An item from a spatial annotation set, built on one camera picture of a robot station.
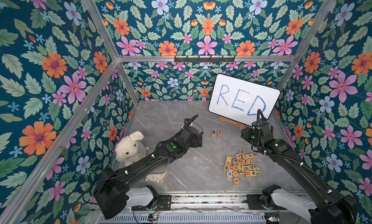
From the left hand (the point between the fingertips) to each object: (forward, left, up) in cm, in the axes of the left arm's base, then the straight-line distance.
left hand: (196, 135), depth 80 cm
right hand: (0, -28, +2) cm, 28 cm away
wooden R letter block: (+9, -13, -15) cm, 22 cm away
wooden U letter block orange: (-19, -27, -14) cm, 36 cm away
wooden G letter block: (-6, -28, -14) cm, 32 cm away
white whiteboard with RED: (+24, -31, +2) cm, 39 cm away
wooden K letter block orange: (-22, -20, -15) cm, 33 cm away
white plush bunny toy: (-7, +35, +3) cm, 36 cm away
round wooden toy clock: (-16, +24, -15) cm, 33 cm away
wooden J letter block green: (-17, -34, -15) cm, 40 cm away
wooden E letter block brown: (+10, -17, -15) cm, 24 cm away
